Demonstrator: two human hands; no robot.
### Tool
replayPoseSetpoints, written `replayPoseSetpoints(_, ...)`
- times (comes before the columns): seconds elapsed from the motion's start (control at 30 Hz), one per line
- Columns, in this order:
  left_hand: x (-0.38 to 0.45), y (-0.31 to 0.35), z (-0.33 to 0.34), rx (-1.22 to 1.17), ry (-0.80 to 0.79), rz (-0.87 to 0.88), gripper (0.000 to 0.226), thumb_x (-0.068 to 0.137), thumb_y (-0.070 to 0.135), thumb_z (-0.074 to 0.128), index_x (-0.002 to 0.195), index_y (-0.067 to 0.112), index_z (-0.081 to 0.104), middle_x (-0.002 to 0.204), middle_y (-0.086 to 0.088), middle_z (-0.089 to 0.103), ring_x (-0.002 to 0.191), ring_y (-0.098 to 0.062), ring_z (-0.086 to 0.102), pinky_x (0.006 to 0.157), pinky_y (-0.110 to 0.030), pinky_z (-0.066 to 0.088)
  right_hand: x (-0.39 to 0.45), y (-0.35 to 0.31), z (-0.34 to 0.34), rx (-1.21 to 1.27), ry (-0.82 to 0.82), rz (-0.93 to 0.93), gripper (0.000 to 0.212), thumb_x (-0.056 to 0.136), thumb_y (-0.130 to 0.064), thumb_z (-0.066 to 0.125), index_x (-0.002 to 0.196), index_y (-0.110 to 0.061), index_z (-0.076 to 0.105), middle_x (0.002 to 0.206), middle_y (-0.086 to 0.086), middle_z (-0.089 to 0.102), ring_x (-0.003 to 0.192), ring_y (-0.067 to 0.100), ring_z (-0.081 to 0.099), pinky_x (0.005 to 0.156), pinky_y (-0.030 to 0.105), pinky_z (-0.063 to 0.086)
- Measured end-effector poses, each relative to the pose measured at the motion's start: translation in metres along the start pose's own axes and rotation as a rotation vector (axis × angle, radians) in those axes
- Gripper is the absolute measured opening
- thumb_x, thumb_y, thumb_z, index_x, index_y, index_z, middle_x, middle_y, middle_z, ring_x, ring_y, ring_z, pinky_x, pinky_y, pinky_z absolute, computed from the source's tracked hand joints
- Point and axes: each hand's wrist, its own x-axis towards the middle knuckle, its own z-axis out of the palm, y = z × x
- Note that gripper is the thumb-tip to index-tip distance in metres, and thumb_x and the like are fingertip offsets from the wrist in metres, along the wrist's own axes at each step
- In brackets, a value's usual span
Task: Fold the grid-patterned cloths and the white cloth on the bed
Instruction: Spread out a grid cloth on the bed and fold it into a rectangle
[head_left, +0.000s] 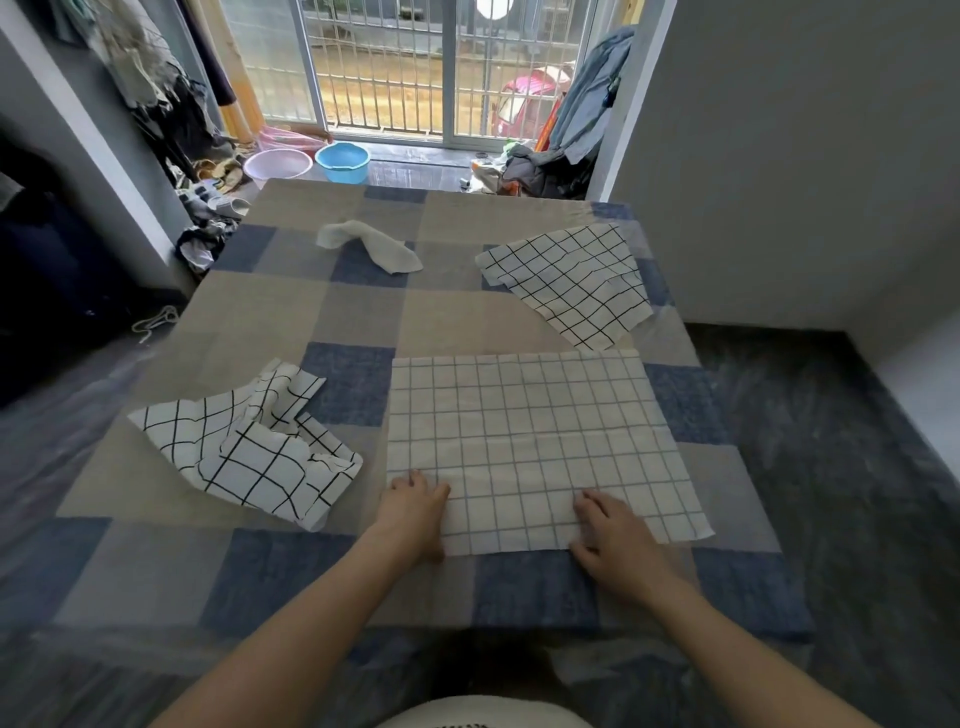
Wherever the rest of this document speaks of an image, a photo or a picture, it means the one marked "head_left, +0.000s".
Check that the white globe street lamp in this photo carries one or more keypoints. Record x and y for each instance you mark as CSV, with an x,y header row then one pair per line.
x,y
495,7

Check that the person's right forearm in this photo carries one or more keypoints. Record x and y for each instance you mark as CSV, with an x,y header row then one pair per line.
x,y
750,667

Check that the pile of shoes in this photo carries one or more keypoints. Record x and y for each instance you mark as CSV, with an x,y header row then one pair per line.
x,y
210,217

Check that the person's right hand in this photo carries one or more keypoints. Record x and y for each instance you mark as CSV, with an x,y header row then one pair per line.
x,y
626,559

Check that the blue basin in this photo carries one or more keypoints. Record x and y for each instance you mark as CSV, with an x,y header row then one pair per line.
x,y
343,161

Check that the rack of hanging clothes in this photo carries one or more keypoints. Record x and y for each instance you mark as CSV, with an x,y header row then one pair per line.
x,y
142,75

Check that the red car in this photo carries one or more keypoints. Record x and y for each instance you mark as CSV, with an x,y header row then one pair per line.
x,y
529,97

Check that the person's left hand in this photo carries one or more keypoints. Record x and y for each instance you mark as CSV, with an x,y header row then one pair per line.
x,y
412,517

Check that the plain white cloth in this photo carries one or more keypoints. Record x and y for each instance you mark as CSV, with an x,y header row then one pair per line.
x,y
382,251

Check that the dark blue suitcase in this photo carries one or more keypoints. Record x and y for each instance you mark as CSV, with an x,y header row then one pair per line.
x,y
67,255

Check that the person's left forearm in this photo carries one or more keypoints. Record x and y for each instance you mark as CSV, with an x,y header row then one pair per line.
x,y
300,637

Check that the white black-checked cloth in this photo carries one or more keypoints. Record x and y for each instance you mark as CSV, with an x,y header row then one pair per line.
x,y
577,285
525,427
247,457

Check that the blue beige plaid tablecloth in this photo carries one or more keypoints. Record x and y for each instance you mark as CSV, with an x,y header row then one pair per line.
x,y
450,322

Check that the blue-grey hanging garment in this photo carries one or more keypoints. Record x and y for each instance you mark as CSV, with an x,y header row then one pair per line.
x,y
592,97

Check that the yellow curtain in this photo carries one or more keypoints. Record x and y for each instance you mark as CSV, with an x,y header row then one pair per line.
x,y
229,75

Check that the deep pink basin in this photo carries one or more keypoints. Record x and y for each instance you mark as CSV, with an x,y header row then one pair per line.
x,y
289,139

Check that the pale pink basin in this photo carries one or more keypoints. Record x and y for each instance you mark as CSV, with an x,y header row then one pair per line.
x,y
277,165

